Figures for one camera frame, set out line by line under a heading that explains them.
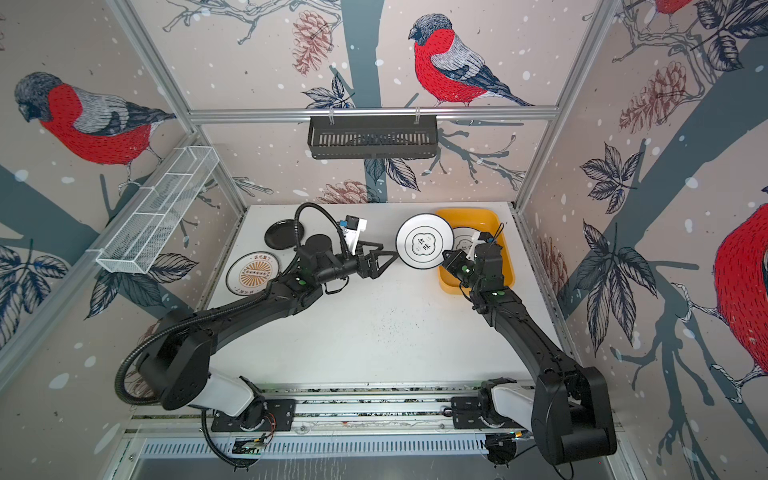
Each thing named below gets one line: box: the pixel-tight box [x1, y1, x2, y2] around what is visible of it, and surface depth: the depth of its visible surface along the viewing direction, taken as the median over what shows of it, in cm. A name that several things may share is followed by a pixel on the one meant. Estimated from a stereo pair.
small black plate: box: [264, 219, 305, 250], surface depth 116 cm
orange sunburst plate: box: [225, 251, 280, 297], surface depth 103 cm
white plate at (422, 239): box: [395, 213, 455, 270], surface depth 90 cm
